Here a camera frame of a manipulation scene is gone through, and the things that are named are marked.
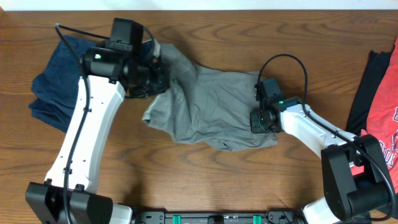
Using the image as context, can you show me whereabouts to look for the folded dark blue garment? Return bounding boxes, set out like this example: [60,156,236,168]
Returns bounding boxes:
[29,41,80,133]

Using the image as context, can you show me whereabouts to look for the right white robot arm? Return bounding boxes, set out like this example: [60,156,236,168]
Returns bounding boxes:
[249,97,397,223]

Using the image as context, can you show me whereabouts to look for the black garment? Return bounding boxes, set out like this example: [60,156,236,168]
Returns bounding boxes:
[345,51,392,136]

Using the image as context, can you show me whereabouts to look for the grey cargo shorts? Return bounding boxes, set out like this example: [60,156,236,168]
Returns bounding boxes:
[142,44,277,152]

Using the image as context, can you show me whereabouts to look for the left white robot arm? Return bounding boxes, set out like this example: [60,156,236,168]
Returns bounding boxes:
[25,43,169,223]

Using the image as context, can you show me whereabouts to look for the red printed t-shirt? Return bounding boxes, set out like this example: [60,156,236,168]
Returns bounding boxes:
[359,42,397,189]

